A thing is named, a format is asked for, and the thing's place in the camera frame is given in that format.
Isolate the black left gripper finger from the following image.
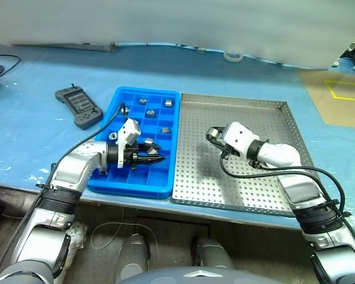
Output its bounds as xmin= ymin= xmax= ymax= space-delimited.
xmin=137 ymin=156 xmax=166 ymax=170
xmin=137 ymin=143 xmax=161 ymax=156

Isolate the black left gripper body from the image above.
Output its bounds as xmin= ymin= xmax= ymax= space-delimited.
xmin=124 ymin=144 xmax=142 ymax=172

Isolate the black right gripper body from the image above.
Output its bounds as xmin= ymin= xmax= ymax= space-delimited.
xmin=214 ymin=138 xmax=239 ymax=159

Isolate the blue compartment tray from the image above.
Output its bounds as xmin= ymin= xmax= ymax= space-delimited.
xmin=87 ymin=86 xmax=181 ymax=199

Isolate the perforated steel tray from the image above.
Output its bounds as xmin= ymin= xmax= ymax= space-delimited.
xmin=171 ymin=93 xmax=316 ymax=218

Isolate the dark grey handheld controller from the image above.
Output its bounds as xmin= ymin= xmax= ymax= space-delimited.
xmin=54 ymin=84 xmax=104 ymax=131

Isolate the translucent tape roll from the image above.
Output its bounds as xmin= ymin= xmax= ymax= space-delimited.
xmin=224 ymin=50 xmax=245 ymax=63

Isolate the white crumpled cloth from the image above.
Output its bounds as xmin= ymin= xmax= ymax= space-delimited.
xmin=65 ymin=221 xmax=89 ymax=259

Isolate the dark rounded robot leg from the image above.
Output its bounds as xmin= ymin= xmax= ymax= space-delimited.
xmin=191 ymin=238 xmax=235 ymax=270
xmin=117 ymin=233 xmax=151 ymax=282

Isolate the brown cardboard sheet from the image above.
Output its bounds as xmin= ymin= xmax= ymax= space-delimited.
xmin=297 ymin=68 xmax=355 ymax=130

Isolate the blue plastic table cover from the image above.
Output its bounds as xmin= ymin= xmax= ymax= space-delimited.
xmin=0 ymin=41 xmax=355 ymax=233

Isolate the yellow tape square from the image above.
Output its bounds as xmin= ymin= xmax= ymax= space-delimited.
xmin=324 ymin=79 xmax=355 ymax=103

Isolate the grey robot torso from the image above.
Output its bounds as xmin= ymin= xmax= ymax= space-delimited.
xmin=115 ymin=266 xmax=257 ymax=284

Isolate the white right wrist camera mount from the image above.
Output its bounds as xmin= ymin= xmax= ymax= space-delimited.
xmin=223 ymin=121 xmax=260 ymax=157

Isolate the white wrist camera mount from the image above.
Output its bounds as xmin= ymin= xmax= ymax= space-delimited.
xmin=115 ymin=118 xmax=142 ymax=169
xmin=223 ymin=121 xmax=260 ymax=157

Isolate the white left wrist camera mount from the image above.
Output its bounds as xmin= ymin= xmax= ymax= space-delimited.
xmin=115 ymin=118 xmax=142 ymax=169

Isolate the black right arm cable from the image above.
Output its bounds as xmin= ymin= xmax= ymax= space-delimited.
xmin=220 ymin=156 xmax=355 ymax=255

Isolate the thin grey wire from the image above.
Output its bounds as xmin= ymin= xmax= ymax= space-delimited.
xmin=90 ymin=222 xmax=159 ymax=252

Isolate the thin black cable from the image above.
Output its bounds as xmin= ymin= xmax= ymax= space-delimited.
xmin=0 ymin=54 xmax=21 ymax=79

